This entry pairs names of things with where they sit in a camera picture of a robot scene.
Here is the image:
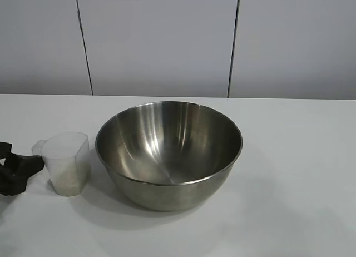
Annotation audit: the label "stainless steel mixing bowl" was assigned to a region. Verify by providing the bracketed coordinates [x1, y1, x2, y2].
[95, 101, 243, 212]

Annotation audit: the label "clear plastic measuring cup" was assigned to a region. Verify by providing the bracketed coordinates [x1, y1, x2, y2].
[31, 131, 91, 197]

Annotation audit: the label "white rice grains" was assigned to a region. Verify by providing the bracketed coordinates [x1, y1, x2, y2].
[51, 167, 90, 197]

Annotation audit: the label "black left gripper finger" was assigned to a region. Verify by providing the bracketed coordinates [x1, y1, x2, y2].
[0, 141, 13, 160]
[0, 153, 46, 197]

